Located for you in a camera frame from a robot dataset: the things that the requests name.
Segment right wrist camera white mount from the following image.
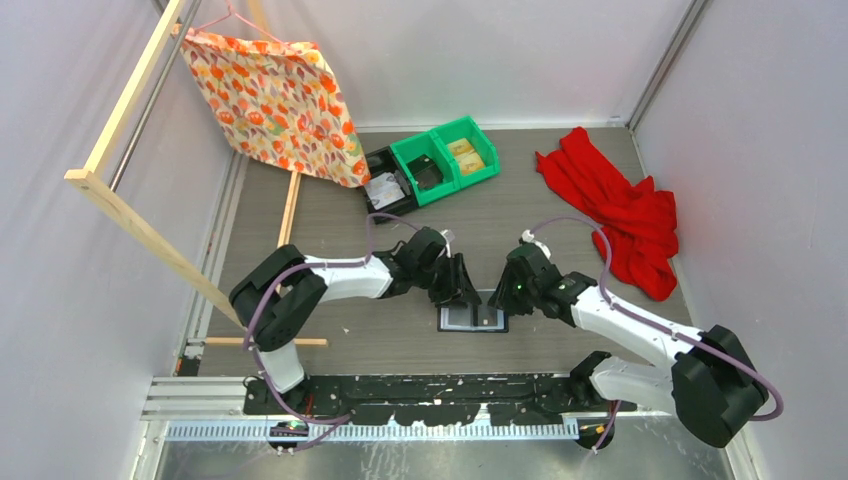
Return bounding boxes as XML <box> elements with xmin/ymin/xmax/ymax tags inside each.
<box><xmin>520</xmin><ymin>229</ymin><xmax>551</xmax><ymax>259</ymax></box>

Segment green bin with yellow packets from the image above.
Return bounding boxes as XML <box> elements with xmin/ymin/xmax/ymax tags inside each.
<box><xmin>431</xmin><ymin>116</ymin><xmax>501</xmax><ymax>189</ymax></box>

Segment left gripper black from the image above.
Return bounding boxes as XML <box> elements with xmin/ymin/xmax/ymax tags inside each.
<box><xmin>413</xmin><ymin>253</ymin><xmax>481</xmax><ymax>310</ymax></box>

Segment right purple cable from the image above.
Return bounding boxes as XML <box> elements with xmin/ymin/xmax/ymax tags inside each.
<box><xmin>520</xmin><ymin>217</ymin><xmax>786</xmax><ymax>453</ymax></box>

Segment pink hanger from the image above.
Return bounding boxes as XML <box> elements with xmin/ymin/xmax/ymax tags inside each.
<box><xmin>191</xmin><ymin>0</ymin><xmax>282</xmax><ymax>42</ymax></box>

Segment red cloth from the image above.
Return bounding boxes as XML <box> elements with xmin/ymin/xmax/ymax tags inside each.
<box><xmin>535</xmin><ymin>127</ymin><xmax>679</xmax><ymax>302</ymax></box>

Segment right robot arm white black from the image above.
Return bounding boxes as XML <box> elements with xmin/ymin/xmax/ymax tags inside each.
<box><xmin>490</xmin><ymin>242</ymin><xmax>773</xmax><ymax>448</ymax></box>

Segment white cards in tray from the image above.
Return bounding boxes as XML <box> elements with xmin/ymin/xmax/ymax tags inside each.
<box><xmin>364</xmin><ymin>172</ymin><xmax>406</xmax><ymax>210</ymax></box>

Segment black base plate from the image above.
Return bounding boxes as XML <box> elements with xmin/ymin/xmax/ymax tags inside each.
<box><xmin>281</xmin><ymin>373</ymin><xmax>612</xmax><ymax>427</ymax></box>

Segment yellow packets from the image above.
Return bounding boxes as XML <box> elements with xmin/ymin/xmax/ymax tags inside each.
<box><xmin>447</xmin><ymin>138</ymin><xmax>486</xmax><ymax>176</ymax></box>

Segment dark item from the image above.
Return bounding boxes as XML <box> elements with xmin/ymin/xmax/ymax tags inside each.
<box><xmin>407</xmin><ymin>155</ymin><xmax>444</xmax><ymax>191</ymax></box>

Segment floral fabric bag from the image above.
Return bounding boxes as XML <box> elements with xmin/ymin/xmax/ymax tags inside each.
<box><xmin>181</xmin><ymin>28</ymin><xmax>371</xmax><ymax>188</ymax></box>

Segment black leather card holder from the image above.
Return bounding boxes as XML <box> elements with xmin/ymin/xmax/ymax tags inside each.
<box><xmin>437</xmin><ymin>289</ymin><xmax>509</xmax><ymax>333</ymax></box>

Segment wooden rack frame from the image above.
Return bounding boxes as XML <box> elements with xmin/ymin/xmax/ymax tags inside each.
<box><xmin>64</xmin><ymin>0</ymin><xmax>329</xmax><ymax>348</ymax></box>

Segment black tray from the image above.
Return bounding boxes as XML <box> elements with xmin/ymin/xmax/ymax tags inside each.
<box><xmin>359</xmin><ymin>147</ymin><xmax>420</xmax><ymax>217</ymax></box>

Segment green bin with dark item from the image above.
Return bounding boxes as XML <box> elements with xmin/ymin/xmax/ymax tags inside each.
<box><xmin>390</xmin><ymin>132</ymin><xmax>460</xmax><ymax>206</ymax></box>

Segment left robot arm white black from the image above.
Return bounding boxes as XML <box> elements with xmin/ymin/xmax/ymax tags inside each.
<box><xmin>229</xmin><ymin>227</ymin><xmax>482</xmax><ymax>414</ymax></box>

